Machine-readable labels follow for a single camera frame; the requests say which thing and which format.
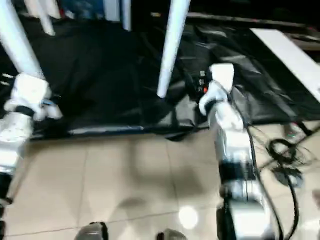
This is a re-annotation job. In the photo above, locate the white plastic table leg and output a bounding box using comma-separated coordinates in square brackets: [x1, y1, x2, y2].
[156, 0, 192, 99]
[0, 0, 47, 80]
[36, 0, 57, 37]
[120, 0, 132, 32]

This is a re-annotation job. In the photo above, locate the black metal bar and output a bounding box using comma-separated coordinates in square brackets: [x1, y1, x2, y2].
[185, 12, 307, 30]

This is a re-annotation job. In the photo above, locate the black mat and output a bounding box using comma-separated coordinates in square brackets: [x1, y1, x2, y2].
[0, 9, 320, 142]

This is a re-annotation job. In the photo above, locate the white flat board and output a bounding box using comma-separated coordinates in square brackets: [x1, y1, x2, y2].
[249, 28, 320, 102]

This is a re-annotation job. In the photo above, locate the grey right robot foot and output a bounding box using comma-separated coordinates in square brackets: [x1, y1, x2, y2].
[155, 228, 189, 240]

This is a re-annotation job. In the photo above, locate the grey robot foot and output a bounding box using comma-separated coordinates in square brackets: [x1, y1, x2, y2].
[155, 228, 189, 240]
[74, 222, 109, 240]

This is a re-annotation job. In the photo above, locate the grey left robot foot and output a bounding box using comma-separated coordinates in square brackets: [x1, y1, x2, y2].
[74, 222, 109, 240]

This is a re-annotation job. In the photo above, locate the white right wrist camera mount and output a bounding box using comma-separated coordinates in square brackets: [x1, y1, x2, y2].
[198, 63, 235, 117]

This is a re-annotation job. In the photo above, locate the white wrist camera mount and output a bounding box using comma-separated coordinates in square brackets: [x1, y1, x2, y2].
[4, 73, 64, 122]
[198, 63, 235, 117]

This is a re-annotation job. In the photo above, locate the thin black floor cable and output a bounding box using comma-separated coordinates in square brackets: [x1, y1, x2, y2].
[249, 122, 320, 173]

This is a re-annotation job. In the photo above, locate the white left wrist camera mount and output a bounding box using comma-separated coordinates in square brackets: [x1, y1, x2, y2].
[4, 73, 64, 122]

